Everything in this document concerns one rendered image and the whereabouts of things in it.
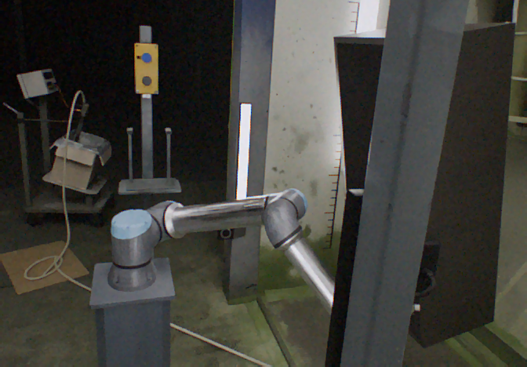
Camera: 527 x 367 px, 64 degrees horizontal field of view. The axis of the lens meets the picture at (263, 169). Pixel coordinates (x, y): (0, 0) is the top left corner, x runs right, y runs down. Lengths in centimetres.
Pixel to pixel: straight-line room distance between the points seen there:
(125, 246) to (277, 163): 112
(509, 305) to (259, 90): 180
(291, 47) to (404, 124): 203
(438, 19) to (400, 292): 26
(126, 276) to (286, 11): 154
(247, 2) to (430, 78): 198
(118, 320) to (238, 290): 114
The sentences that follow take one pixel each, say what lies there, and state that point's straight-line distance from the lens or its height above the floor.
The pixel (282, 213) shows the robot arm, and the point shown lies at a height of 105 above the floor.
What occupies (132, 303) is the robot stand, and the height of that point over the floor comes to 63.
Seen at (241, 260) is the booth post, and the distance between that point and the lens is 266.
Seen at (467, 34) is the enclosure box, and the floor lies 165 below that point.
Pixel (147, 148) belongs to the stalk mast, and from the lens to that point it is 253.
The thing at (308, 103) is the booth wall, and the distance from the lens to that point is 247.
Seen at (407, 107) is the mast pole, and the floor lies 153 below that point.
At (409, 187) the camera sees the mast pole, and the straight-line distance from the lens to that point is 41.
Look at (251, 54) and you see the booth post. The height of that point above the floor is 153.
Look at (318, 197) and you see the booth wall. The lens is 266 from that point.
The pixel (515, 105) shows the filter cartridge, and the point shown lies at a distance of 282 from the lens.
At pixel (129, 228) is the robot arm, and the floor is 89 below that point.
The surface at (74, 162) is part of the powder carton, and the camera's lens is 379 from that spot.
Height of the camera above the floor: 158
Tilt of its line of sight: 16 degrees down
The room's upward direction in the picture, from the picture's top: 4 degrees clockwise
